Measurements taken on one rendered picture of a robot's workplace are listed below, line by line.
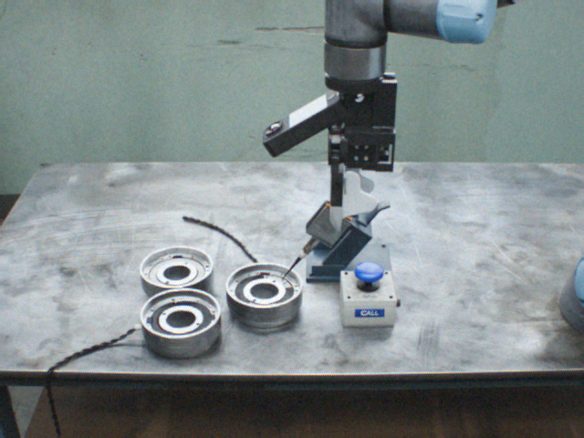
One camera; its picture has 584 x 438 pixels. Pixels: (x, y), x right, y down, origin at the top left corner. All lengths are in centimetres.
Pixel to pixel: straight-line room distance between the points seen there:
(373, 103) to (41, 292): 55
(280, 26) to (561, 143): 112
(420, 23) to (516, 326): 45
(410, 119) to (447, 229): 145
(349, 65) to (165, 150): 190
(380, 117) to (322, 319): 29
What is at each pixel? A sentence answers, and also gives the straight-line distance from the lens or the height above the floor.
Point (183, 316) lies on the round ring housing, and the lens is 101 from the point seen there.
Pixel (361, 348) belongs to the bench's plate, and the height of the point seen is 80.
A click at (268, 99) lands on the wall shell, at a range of 261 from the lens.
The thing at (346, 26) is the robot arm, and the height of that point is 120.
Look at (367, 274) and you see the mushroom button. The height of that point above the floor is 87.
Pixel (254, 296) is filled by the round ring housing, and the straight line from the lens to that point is 105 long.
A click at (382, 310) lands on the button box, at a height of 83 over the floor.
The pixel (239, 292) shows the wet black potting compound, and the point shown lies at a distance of 102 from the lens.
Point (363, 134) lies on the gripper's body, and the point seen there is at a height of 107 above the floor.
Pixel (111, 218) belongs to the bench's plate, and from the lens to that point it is 128.
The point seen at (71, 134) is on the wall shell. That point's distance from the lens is 277.
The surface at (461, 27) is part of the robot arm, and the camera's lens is 81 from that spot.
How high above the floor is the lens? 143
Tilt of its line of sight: 30 degrees down
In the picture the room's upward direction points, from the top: straight up
